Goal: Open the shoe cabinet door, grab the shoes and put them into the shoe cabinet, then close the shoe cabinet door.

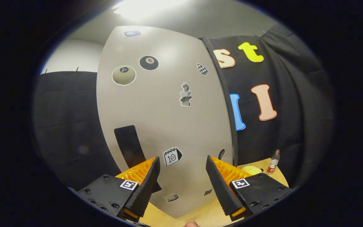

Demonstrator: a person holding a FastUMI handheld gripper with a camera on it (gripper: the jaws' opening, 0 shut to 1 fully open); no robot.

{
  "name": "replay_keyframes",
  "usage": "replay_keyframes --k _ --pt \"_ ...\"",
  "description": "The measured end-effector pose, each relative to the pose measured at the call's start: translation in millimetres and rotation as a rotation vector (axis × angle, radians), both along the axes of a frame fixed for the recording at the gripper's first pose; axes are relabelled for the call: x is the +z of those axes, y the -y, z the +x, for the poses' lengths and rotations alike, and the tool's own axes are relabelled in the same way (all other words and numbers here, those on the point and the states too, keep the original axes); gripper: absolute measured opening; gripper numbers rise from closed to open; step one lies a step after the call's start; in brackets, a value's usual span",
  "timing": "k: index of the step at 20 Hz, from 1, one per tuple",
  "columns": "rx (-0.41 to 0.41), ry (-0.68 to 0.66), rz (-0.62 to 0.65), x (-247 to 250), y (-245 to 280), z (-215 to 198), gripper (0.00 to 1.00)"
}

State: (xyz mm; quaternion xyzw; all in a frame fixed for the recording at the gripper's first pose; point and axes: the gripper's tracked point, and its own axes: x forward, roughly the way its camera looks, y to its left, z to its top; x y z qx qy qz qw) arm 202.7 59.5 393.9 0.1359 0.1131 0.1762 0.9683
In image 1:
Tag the beige shoe cabinet door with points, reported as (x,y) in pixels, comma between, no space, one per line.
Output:
(169,126)

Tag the large ceiling light panel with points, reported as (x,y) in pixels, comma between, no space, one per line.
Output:
(143,8)

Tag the pale yellow round object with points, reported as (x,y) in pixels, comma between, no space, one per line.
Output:
(252,170)

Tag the dark grey shoe cabinet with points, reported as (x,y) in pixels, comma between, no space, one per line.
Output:
(234,145)

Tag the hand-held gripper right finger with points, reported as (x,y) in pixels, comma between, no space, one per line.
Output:
(219,186)

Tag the clear bottle with red cap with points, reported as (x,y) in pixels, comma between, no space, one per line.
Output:
(273,164)

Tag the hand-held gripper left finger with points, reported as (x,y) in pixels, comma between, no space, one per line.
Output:
(146,189)

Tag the black backdrop cloth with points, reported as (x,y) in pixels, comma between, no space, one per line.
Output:
(68,126)

